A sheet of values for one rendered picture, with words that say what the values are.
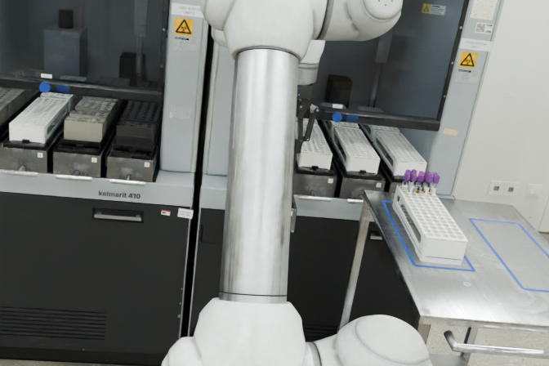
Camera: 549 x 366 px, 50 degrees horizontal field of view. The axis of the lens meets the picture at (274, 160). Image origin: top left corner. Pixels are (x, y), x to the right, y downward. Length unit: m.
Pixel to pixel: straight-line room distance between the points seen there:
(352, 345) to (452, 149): 1.22
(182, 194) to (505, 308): 0.97
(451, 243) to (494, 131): 1.95
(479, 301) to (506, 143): 2.10
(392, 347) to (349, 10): 0.50
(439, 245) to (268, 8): 0.73
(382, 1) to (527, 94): 2.44
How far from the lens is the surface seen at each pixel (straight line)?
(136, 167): 1.80
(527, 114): 3.36
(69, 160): 1.83
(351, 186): 1.85
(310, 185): 1.82
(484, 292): 1.37
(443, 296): 1.31
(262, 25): 0.90
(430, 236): 1.40
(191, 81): 1.79
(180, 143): 1.85
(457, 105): 1.95
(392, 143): 2.05
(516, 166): 3.45
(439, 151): 1.98
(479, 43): 1.92
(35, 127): 1.86
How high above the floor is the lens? 1.48
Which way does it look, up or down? 21 degrees down
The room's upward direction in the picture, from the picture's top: 8 degrees clockwise
